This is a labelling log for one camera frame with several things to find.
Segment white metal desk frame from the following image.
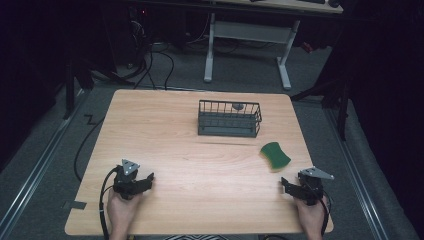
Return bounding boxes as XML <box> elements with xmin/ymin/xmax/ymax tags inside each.
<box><xmin>203</xmin><ymin>0</ymin><xmax>344</xmax><ymax>91</ymax></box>

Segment grey tape patch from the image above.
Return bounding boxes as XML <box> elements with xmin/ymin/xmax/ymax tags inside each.
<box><xmin>62</xmin><ymin>200</ymin><xmax>88</xmax><ymax>211</ymax></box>

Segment black floor cables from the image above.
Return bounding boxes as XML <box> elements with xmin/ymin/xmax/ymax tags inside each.
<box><xmin>114</xmin><ymin>13</ymin><xmax>176</xmax><ymax>91</ymax></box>

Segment green sponge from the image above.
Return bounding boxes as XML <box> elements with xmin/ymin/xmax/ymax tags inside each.
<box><xmin>259</xmin><ymin>141</ymin><xmax>292</xmax><ymax>173</ymax></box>

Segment person's left hand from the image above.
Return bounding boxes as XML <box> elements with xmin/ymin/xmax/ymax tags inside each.
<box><xmin>106</xmin><ymin>189</ymin><xmax>144</xmax><ymax>240</ymax></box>

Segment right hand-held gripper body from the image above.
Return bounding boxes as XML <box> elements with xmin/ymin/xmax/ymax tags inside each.
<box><xmin>287</xmin><ymin>166</ymin><xmax>335</xmax><ymax>206</ymax></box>

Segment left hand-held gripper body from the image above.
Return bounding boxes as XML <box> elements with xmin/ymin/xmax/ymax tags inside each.
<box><xmin>112</xmin><ymin>158</ymin><xmax>149</xmax><ymax>201</ymax></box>

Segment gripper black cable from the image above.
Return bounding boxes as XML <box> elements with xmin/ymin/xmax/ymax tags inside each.
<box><xmin>301</xmin><ymin>179</ymin><xmax>334</xmax><ymax>237</ymax></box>
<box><xmin>98</xmin><ymin>165</ymin><xmax>122</xmax><ymax>240</ymax></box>

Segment person's right hand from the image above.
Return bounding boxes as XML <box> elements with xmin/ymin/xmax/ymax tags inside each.
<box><xmin>293</xmin><ymin>195</ymin><xmax>330</xmax><ymax>240</ymax></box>

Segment black wire basket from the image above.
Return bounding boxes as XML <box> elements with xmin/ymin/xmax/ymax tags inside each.
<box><xmin>197</xmin><ymin>99</ymin><xmax>263</xmax><ymax>139</ymax></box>

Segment black cable on floor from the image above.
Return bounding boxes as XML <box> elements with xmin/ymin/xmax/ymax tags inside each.
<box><xmin>73</xmin><ymin>113</ymin><xmax>106</xmax><ymax>183</ymax></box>

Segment black metal stand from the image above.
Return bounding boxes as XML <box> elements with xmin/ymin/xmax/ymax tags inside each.
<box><xmin>290</xmin><ymin>66</ymin><xmax>354</xmax><ymax>142</ymax></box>
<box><xmin>62</xmin><ymin>49</ymin><xmax>96</xmax><ymax>120</ymax></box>

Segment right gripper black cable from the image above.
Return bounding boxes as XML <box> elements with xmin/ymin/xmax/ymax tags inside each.
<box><xmin>301</xmin><ymin>179</ymin><xmax>334</xmax><ymax>237</ymax></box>

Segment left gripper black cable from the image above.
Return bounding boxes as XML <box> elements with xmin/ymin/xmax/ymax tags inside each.
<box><xmin>98</xmin><ymin>165</ymin><xmax>122</xmax><ymax>240</ymax></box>

